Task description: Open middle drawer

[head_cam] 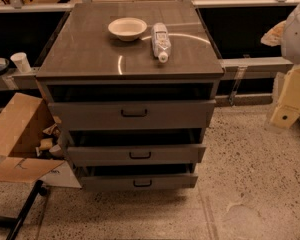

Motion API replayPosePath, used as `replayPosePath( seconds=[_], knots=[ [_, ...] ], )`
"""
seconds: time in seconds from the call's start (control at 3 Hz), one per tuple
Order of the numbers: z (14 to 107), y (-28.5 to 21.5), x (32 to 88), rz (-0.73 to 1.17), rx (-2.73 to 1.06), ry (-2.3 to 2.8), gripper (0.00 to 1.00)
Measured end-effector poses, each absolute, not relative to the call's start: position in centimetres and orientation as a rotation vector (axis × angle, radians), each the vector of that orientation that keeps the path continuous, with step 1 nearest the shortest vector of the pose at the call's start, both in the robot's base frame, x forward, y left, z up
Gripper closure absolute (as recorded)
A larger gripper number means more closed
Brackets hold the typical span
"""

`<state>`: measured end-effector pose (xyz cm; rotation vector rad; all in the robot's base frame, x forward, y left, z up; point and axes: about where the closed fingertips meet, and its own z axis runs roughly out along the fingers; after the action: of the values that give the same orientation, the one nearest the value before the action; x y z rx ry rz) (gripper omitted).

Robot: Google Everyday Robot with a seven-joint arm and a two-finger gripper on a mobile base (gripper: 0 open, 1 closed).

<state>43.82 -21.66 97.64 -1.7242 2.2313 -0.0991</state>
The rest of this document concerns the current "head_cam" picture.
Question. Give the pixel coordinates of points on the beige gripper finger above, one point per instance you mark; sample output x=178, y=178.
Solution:
x=280, y=119

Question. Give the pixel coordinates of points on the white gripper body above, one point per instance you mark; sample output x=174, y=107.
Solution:
x=297, y=39

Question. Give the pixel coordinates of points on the grey drawer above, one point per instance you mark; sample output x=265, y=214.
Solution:
x=136, y=155
x=139, y=182
x=132, y=115

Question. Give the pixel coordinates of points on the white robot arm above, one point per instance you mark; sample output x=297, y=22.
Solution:
x=287, y=35

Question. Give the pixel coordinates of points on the grey top drawer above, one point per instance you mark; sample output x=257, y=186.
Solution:
x=132, y=115

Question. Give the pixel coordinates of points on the grey drawer cabinet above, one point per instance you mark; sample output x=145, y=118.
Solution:
x=89, y=64

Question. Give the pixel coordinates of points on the grey bottom drawer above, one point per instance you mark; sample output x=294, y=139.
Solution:
x=139, y=182

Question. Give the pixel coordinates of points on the open cardboard box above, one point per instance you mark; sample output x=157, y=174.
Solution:
x=22, y=122

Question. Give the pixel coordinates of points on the clear plastic bottle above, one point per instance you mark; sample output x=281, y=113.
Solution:
x=161, y=44

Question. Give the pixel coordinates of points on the white ceramic bowl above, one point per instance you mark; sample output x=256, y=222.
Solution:
x=127, y=29

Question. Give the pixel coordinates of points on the white paper cup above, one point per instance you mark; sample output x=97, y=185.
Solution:
x=21, y=62

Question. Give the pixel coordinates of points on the black metal stand leg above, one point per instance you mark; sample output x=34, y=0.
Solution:
x=14, y=224

